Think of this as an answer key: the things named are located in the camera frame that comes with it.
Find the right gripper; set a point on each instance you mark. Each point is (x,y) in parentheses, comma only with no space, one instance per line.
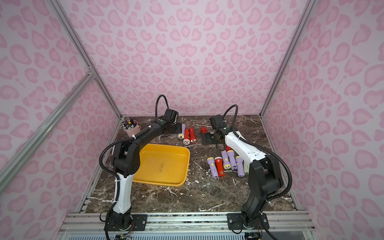
(210,138)

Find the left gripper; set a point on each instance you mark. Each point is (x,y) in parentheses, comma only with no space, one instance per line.
(173,128)

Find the yellow plastic tray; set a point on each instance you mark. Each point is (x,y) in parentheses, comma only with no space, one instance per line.
(163,165)

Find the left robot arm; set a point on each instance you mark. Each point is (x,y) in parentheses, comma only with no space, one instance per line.
(125,164)

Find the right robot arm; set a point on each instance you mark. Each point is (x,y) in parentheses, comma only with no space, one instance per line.
(269,177)

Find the red flashlight front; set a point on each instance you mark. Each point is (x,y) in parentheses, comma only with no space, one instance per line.
(219,166)

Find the pink pen cup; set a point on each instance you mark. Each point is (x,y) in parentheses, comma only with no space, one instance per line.
(130,126)

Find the purple flashlight yellow head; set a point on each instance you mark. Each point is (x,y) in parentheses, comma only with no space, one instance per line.
(226,162)

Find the pale green flashlight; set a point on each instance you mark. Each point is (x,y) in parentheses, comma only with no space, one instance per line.
(246,167)

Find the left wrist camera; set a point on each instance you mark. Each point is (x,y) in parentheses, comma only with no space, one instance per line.
(170,116)

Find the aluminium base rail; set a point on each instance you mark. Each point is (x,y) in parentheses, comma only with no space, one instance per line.
(294,225)

